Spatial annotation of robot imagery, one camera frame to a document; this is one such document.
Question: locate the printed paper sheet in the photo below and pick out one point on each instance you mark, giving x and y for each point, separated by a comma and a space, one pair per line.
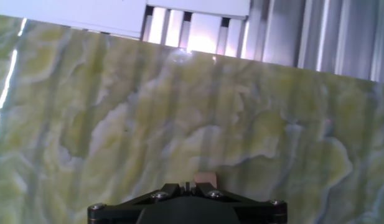
204, 6
86, 15

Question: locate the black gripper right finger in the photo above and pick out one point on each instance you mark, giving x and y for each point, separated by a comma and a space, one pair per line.
257, 211

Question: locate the green marble pattern mat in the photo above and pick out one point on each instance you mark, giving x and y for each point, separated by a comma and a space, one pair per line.
210, 124

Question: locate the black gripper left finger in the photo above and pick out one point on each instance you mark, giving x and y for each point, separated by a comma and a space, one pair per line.
123, 211

